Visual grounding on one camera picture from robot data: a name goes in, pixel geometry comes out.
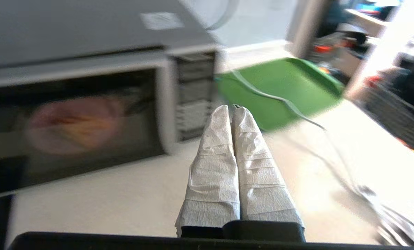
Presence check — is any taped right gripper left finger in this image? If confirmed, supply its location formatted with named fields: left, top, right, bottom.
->
left=175, top=105, right=241, bottom=238

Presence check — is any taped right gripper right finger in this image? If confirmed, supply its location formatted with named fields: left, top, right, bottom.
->
left=232, top=106, right=305, bottom=228

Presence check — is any purple plate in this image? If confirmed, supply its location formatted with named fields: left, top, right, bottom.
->
left=24, top=95, right=125, bottom=156

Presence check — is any silver microwave oven body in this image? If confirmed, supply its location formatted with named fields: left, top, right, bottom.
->
left=0, top=0, right=226, bottom=200

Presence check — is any green plastic tray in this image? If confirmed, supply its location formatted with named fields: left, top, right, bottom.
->
left=215, top=57, right=345, bottom=132

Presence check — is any white cable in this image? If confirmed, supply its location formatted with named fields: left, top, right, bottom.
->
left=215, top=69, right=414, bottom=247

